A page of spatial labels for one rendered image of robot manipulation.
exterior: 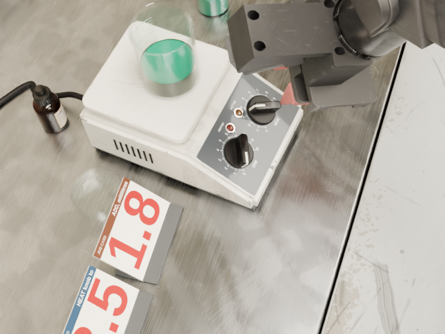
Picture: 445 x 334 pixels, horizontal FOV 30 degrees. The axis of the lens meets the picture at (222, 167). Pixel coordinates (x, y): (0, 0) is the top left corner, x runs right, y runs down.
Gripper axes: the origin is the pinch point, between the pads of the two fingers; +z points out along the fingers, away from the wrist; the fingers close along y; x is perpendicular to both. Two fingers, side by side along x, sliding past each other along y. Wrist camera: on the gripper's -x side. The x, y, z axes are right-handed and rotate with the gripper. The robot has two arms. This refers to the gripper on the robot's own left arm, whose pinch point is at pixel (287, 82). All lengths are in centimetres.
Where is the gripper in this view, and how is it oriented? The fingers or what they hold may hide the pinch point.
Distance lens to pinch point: 79.8
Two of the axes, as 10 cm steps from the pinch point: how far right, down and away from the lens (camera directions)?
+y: 1.9, 9.7, -1.7
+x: 9.1, -1.0, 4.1
